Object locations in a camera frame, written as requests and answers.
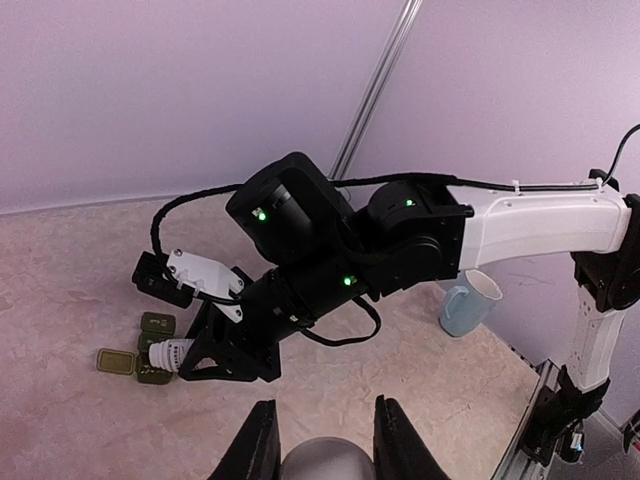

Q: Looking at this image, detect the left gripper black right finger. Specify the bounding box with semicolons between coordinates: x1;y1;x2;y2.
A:
373;395;450;480

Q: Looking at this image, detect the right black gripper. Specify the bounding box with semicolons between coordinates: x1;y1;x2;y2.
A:
178;301;282;383

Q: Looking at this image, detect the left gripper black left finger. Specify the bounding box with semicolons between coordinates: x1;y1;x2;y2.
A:
212;400;280;480

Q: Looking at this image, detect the white pill bottle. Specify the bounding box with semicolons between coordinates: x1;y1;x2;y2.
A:
148;339;194;373

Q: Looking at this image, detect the green pill organizer box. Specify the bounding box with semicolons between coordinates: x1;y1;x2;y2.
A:
96;312;176;386

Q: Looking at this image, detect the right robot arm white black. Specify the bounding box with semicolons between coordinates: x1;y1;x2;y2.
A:
133;152;639;466

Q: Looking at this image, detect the light blue mug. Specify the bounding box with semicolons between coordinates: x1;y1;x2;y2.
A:
438;269;503;338

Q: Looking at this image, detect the front aluminium rail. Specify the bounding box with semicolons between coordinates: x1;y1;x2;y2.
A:
491;359;559;480

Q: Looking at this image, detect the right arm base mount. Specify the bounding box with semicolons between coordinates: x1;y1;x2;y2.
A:
522;387;588;467

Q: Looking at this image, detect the right aluminium frame post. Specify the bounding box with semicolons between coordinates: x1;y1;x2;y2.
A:
328;0;423;180

